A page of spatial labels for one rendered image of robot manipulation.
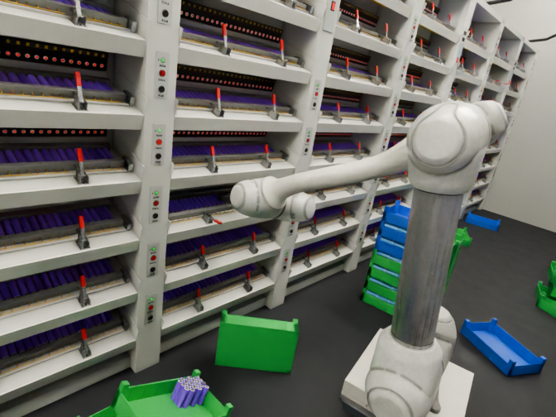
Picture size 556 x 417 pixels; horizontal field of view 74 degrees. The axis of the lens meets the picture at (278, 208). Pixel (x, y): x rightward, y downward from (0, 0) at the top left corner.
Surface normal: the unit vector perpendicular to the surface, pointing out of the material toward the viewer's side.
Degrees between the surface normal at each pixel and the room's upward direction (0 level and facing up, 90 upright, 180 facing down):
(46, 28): 107
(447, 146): 85
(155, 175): 90
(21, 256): 17
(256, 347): 90
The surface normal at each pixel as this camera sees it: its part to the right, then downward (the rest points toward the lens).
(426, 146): -0.55, 0.11
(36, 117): 0.63, 0.59
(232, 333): 0.01, 0.33
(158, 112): 0.71, 0.33
